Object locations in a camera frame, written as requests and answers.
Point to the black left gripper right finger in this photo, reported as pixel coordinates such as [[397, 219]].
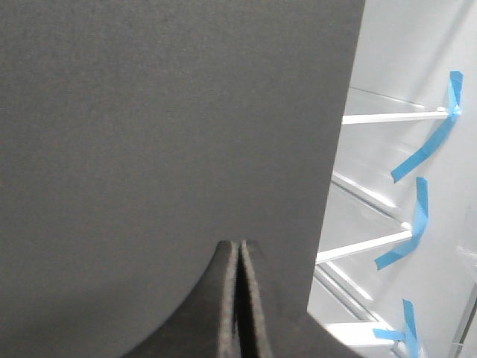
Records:
[[270, 321]]

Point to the lower blue tape strip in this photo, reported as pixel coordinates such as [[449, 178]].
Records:
[[408, 336]]

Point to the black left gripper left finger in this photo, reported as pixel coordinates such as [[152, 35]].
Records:
[[203, 325]]

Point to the upper glass fridge shelf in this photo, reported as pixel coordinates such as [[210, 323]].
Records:
[[365, 107]]

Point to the blue tape strip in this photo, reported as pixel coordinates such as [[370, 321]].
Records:
[[408, 336], [439, 136], [418, 228]]

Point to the lower glass fridge shelf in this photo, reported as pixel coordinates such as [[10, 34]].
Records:
[[343, 313]]

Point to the glass fridge shelf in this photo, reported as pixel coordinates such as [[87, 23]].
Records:
[[358, 219], [365, 107], [343, 313]]

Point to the upper blue tape strip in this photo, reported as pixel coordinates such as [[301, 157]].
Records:
[[439, 136]]

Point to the middle glass fridge shelf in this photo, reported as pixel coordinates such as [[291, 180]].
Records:
[[358, 219]]

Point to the dark grey fridge door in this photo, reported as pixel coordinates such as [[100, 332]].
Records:
[[137, 135]]

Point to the middle blue tape strip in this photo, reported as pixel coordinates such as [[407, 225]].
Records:
[[418, 228]]

